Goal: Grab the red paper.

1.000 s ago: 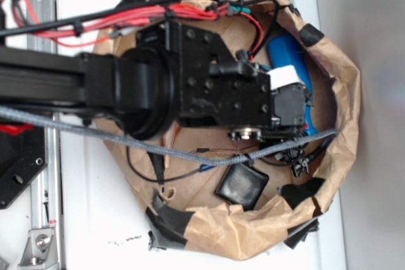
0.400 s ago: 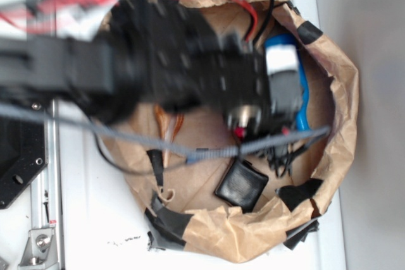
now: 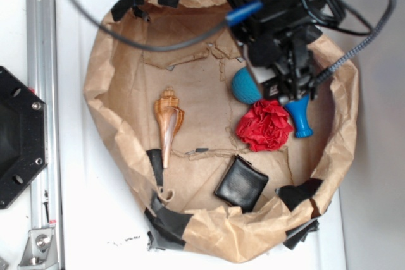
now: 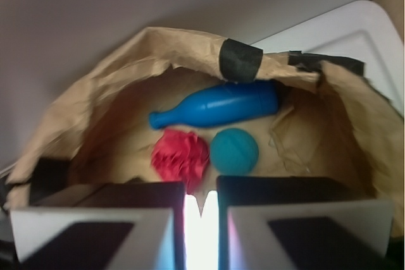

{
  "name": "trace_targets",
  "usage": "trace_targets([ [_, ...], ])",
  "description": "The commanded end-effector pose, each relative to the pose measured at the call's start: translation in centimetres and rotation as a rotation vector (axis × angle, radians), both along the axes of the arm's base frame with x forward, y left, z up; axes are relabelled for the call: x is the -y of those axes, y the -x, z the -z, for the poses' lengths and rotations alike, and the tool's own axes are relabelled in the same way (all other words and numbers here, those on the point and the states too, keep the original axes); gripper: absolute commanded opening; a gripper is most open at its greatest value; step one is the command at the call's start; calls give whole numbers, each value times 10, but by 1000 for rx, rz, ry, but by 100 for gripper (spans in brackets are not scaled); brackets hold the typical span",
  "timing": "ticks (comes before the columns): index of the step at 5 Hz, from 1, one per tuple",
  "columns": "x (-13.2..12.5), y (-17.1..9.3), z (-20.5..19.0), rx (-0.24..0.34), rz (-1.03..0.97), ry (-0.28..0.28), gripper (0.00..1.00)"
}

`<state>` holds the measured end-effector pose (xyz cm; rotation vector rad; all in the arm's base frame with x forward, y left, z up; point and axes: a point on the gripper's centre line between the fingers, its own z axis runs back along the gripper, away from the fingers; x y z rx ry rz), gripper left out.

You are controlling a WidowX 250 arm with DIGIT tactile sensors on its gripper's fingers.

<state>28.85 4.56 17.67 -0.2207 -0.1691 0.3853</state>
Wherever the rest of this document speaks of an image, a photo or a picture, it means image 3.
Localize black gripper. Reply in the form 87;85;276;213
230;0;346;105

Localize crumpled red paper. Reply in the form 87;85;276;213
235;99;294;152

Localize teal foam ball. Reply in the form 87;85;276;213
231;67;262;105

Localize brown paper bag tray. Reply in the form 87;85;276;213
82;0;360;264

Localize tan spiral seashell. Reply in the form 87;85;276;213
154;87;185;169

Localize black leather pouch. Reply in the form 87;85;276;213
215;156;269;213

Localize black cable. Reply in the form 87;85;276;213
53;0;232;52

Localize aluminium extrusion rail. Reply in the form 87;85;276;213
17;0;66;270

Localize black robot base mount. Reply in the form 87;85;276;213
1;66;47;210

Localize metal corner bracket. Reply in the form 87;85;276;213
18;228;59;269

